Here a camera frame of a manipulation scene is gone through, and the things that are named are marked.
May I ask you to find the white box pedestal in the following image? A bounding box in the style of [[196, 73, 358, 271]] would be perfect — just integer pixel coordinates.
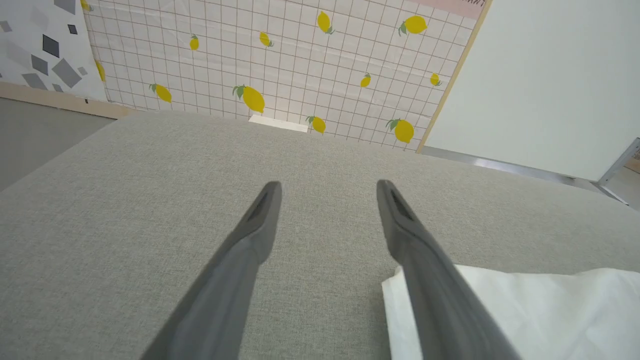
[[248, 114, 310, 134]]

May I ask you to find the grey geometric pattern panel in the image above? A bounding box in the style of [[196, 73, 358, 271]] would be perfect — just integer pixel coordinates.
[[0, 0, 146, 121]]

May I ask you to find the white and blue t-shirt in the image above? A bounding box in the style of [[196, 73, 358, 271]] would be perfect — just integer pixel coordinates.
[[381, 264, 640, 360]]

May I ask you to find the lemon print grid panel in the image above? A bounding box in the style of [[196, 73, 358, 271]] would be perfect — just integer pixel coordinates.
[[80, 0, 493, 153]]

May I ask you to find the white partition with metal rail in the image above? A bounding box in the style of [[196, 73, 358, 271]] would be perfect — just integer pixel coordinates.
[[417, 0, 640, 206]]

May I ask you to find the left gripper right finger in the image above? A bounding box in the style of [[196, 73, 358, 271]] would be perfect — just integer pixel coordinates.
[[376, 179, 521, 360]]

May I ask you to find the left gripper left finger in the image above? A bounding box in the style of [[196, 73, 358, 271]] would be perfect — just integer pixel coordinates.
[[140, 180, 283, 360]]

